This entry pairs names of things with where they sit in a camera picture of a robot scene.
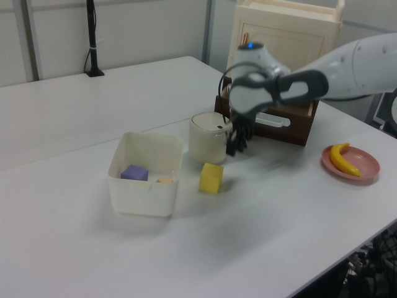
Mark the cream cup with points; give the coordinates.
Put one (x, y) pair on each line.
(206, 142)

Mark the purple foam cube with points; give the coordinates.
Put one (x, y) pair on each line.
(135, 173)

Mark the pink plastic plate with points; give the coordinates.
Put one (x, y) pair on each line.
(366, 164)

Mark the yellow foam cube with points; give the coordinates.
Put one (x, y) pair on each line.
(209, 181)

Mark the brown wooden box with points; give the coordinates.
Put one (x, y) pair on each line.
(279, 134)

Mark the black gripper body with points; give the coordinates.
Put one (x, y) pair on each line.
(245, 124)

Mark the yellow toy banana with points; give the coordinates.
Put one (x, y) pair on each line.
(338, 159)

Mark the small orange toy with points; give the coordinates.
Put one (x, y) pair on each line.
(164, 179)

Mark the orange latch of storage box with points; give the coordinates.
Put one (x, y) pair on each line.
(245, 38)

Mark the white plastic bin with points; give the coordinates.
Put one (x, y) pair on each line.
(142, 198)

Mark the dark equipment beside table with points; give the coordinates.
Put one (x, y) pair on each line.
(387, 108)

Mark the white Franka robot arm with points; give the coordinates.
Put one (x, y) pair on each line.
(356, 68)

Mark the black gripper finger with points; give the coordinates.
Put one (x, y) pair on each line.
(243, 142)
(231, 146)

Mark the black pole with base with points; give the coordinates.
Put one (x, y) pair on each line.
(92, 31)

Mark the cream wooden cabinet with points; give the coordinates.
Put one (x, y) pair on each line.
(294, 31)

